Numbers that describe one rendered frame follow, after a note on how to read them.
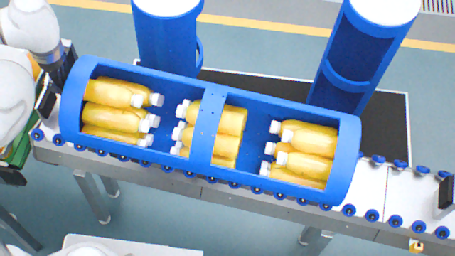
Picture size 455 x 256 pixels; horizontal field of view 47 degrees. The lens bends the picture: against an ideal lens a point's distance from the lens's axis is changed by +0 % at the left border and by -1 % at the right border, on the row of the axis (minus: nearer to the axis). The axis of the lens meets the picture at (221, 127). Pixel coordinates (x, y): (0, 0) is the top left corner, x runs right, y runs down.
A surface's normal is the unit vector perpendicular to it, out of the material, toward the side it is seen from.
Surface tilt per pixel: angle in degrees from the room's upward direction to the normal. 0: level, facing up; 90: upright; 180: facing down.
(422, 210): 0
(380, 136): 0
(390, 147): 0
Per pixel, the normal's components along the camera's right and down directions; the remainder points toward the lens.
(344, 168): -0.10, 0.11
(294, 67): 0.04, -0.46
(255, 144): -0.04, -0.11
